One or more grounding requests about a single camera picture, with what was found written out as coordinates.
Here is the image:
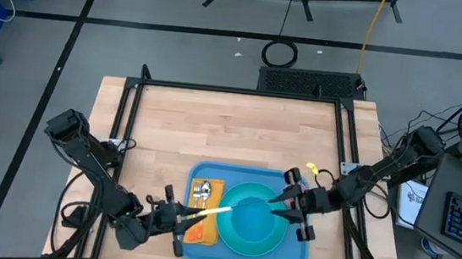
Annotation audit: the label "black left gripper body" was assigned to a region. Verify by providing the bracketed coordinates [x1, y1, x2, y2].
[146, 183, 191, 258]

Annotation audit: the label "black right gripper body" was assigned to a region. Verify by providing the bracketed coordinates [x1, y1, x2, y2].
[278, 166, 336, 245]

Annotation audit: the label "orange-handled fork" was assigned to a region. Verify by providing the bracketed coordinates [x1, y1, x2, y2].
[187, 182, 204, 243]

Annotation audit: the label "orange-handled spoon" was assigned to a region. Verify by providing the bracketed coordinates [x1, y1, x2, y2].
[195, 179, 213, 243]

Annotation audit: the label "yellow-handled knife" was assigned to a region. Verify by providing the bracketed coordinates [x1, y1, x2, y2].
[195, 192, 271, 226]

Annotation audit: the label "yellow cloth napkin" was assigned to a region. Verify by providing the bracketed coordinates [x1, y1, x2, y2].
[184, 176, 226, 247]

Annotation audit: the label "teal plate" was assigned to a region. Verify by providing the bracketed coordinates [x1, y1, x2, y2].
[212, 178, 294, 259]

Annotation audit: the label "teal bowl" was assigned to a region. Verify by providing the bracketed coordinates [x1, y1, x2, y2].
[227, 192, 280, 246]

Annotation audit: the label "silver mounting plate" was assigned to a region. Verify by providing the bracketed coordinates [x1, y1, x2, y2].
[339, 160, 360, 177]
[103, 136, 124, 151]

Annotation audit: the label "white printed box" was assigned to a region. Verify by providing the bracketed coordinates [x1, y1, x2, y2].
[395, 179, 430, 230]

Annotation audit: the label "black perforated computer case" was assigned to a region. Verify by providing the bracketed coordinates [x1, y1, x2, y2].
[256, 63, 369, 103]

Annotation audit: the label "grey desk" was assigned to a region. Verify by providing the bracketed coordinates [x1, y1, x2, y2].
[409, 150, 462, 259]

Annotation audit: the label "blue and white tape roll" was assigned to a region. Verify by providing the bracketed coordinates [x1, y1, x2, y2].
[420, 236, 446, 258]

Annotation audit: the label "black clamp bracket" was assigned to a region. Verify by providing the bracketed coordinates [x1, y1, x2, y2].
[60, 201, 90, 230]

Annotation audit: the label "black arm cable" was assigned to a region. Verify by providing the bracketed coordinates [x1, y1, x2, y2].
[48, 167, 100, 257]

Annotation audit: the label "black metal rig frame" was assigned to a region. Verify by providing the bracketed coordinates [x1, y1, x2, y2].
[41, 55, 422, 259]

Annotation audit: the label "coiled black cable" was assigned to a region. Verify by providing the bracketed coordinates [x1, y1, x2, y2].
[260, 0, 305, 70]

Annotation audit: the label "yellow cable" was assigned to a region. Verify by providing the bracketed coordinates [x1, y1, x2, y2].
[357, 0, 392, 77]

